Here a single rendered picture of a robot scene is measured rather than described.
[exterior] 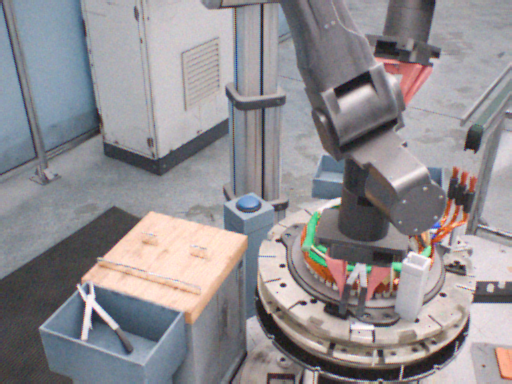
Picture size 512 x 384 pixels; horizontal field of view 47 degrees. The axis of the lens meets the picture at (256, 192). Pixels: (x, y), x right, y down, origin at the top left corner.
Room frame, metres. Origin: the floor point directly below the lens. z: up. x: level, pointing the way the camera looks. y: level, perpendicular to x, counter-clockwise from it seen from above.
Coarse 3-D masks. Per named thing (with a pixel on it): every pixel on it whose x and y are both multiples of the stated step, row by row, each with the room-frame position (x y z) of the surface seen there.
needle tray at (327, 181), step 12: (324, 156) 1.09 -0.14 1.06; (324, 168) 1.09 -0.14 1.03; (336, 168) 1.08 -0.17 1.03; (432, 168) 1.03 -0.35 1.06; (312, 180) 0.99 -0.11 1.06; (324, 180) 0.98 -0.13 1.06; (336, 180) 1.05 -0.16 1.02; (432, 180) 1.03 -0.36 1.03; (312, 192) 0.99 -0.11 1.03; (324, 192) 0.98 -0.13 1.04; (336, 192) 0.97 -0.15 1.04
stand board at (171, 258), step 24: (168, 216) 0.86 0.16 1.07; (168, 240) 0.79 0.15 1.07; (192, 240) 0.79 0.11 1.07; (216, 240) 0.79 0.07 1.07; (240, 240) 0.79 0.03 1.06; (96, 264) 0.73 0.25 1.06; (144, 264) 0.73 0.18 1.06; (168, 264) 0.73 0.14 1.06; (192, 264) 0.73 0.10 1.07; (216, 264) 0.73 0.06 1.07; (120, 288) 0.67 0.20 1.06; (144, 288) 0.67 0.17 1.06; (168, 288) 0.67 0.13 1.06; (216, 288) 0.69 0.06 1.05; (192, 312) 0.62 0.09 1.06
